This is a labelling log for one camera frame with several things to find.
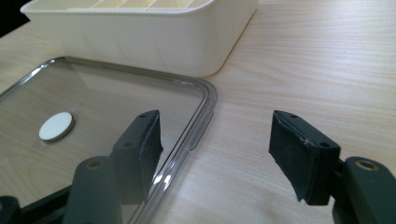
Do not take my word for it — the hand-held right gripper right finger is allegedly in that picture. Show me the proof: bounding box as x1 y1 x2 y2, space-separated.
268 109 396 224

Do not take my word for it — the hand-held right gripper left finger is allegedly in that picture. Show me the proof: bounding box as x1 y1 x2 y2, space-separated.
63 109 164 224

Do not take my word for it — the clear plastic box lid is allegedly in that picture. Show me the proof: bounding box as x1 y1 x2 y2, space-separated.
0 56 218 224

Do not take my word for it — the cream compartment storage box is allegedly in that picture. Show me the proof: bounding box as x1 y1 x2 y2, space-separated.
20 0 260 78

